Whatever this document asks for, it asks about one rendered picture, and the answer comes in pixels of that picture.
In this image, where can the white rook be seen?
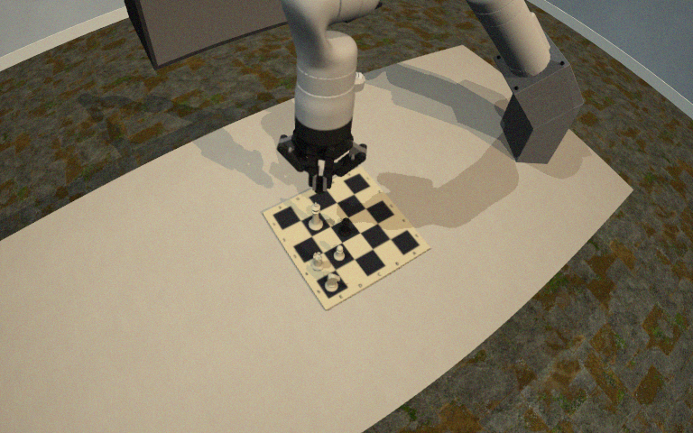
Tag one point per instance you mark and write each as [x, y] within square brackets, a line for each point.
[318, 265]

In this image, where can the black and cream chessboard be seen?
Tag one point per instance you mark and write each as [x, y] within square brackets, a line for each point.
[382, 239]

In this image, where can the white knight chess piece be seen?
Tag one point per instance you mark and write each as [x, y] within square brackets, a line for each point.
[332, 282]

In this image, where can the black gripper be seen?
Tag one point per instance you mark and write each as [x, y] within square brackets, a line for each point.
[332, 142]

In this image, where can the white pawn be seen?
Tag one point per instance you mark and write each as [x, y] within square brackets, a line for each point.
[339, 255]

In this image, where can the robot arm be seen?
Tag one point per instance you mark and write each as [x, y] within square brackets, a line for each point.
[326, 68]

